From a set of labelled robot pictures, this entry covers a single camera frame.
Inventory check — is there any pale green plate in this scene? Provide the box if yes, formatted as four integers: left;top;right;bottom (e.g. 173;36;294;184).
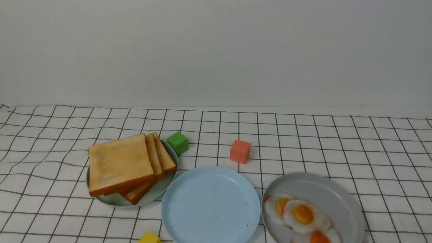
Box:
86;134;179;208

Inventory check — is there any fried egg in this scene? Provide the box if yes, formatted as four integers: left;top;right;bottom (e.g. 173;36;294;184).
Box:
282;199;331;234
264;193;296;226
291;227;341;243

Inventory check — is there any yellow cube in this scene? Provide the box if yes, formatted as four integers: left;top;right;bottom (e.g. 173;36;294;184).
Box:
138;231;162;243

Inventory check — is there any orange cube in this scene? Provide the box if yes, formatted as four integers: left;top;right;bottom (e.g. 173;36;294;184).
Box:
229;140;251;164

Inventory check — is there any green cube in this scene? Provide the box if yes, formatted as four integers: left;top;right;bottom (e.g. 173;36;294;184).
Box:
167;131;189;156

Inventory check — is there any grey plate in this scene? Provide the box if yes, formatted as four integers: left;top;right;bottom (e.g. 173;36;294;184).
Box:
261;172;365;243

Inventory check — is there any light blue plate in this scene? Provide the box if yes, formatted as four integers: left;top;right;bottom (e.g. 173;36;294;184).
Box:
161;166;261;243

